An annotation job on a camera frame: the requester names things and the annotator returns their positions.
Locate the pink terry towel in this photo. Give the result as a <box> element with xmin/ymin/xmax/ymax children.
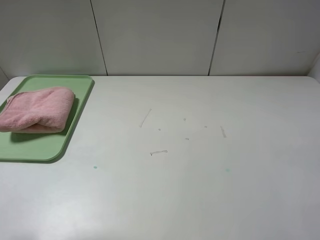
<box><xmin>0</xmin><ymin>87</ymin><xmax>75</xmax><ymax>134</ymax></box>

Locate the light green plastic tray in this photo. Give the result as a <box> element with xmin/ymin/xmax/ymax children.
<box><xmin>0</xmin><ymin>75</ymin><xmax>95</xmax><ymax>163</ymax></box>

